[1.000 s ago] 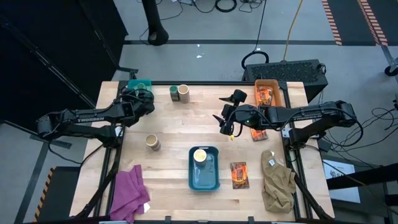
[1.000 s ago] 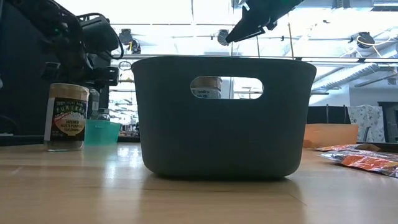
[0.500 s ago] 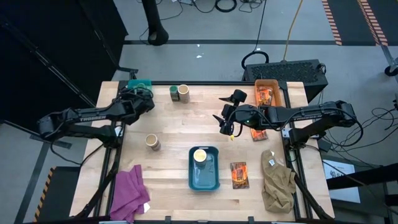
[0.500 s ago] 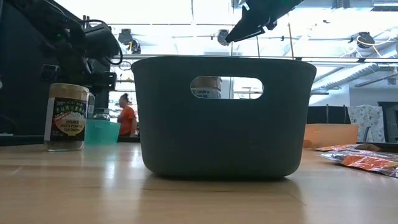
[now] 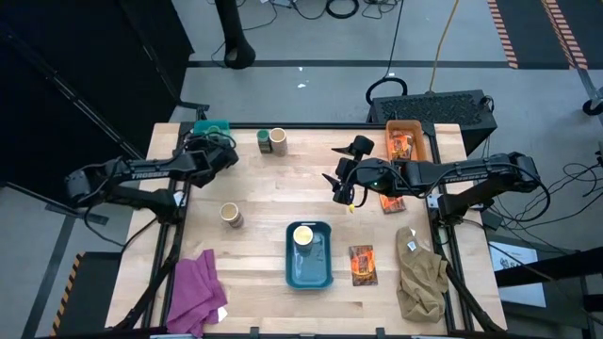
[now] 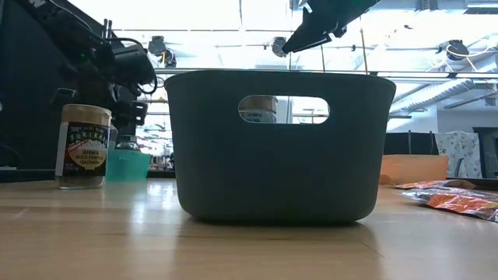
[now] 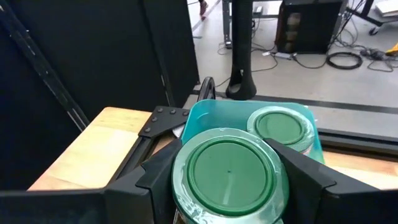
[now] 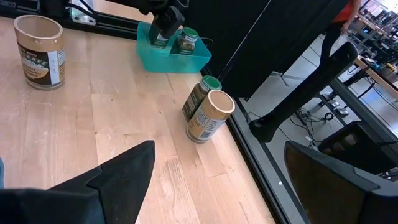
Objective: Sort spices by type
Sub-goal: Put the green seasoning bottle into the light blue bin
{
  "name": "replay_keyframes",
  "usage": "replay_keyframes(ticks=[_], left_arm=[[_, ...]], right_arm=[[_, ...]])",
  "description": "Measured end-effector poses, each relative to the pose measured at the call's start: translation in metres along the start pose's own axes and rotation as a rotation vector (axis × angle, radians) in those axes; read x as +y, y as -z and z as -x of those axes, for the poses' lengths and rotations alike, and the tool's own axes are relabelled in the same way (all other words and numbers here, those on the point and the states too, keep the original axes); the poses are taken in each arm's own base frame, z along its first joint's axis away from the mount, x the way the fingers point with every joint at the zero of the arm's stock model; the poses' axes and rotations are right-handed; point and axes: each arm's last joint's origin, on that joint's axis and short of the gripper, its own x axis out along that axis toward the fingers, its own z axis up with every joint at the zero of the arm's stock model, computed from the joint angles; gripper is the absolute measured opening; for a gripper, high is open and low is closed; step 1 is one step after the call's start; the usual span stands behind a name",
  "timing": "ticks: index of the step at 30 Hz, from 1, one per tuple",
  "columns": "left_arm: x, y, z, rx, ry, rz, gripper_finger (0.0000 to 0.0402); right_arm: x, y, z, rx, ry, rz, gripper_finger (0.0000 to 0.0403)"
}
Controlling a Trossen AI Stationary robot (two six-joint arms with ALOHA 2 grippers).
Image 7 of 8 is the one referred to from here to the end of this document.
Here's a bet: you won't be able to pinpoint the grey power strip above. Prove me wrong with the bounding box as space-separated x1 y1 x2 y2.
262 51 294 61

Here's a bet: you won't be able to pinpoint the black cable loop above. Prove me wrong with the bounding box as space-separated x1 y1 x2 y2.
197 77 216 102

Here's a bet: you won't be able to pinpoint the black flared floor post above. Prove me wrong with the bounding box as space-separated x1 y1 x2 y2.
225 0 257 101

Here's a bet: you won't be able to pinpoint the black corner bracket plate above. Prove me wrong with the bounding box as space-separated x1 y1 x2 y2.
138 105 190 139

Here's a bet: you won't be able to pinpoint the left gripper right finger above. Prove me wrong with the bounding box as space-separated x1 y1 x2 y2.
266 138 398 224

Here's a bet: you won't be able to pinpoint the teal plastic bin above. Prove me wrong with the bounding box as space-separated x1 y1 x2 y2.
181 99 325 164

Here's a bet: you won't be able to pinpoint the black curtain partition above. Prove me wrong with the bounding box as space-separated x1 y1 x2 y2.
0 0 200 191

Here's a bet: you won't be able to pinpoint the black aluminium table rail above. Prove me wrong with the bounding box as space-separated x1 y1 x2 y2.
317 128 398 157
114 136 155 184

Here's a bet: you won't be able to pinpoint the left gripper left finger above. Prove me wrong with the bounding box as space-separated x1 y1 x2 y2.
0 139 184 224

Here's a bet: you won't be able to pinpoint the person's foot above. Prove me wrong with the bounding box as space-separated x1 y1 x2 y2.
198 0 209 17

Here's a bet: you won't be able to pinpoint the black equipment cabinet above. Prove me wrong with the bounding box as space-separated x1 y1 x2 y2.
275 0 348 55

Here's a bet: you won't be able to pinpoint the coiled black floor cable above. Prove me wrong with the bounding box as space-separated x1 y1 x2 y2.
325 51 364 70

